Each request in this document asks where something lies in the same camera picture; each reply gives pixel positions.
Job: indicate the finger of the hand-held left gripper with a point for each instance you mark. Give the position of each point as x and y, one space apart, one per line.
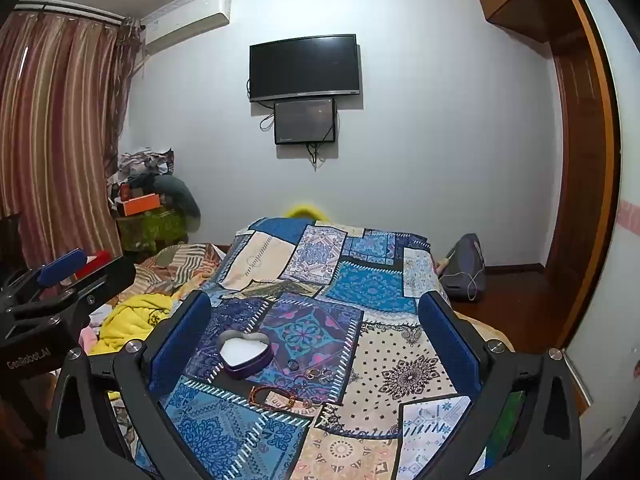
65 266
105 285

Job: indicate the striped brown curtain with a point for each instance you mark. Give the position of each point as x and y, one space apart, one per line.
50 110

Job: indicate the black wall television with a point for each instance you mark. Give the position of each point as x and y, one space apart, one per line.
305 67

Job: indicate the orange box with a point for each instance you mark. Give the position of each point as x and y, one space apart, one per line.
142 203

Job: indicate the purple heart-shaped tin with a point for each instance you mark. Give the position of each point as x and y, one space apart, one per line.
250 368

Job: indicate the pile of printed bags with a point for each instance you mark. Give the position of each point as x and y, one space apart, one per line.
145 162

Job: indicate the blue patchwork blanket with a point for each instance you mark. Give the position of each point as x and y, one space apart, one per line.
350 280

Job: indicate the pink cloth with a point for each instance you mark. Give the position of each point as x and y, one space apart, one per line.
89 335

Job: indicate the red box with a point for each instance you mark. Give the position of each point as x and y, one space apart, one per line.
102 257

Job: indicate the white air conditioner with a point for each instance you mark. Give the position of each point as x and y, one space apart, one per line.
190 22

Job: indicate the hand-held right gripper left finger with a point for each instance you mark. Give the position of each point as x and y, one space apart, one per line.
180 345

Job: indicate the yellow cloth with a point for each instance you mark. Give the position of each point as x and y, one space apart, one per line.
125 315

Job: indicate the grey bag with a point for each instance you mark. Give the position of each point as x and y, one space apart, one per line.
462 270

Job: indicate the wooden wardrobe frame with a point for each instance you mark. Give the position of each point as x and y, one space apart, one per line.
580 160

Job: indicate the small black monitor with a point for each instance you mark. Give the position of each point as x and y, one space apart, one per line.
305 120

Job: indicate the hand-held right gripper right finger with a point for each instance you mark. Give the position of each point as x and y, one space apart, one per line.
450 345

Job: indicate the yellow round object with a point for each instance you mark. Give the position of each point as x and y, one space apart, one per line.
305 211

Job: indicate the dark grey-green bag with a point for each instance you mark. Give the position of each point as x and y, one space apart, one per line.
180 192

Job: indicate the curtain rod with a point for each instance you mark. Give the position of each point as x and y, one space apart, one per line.
75 13

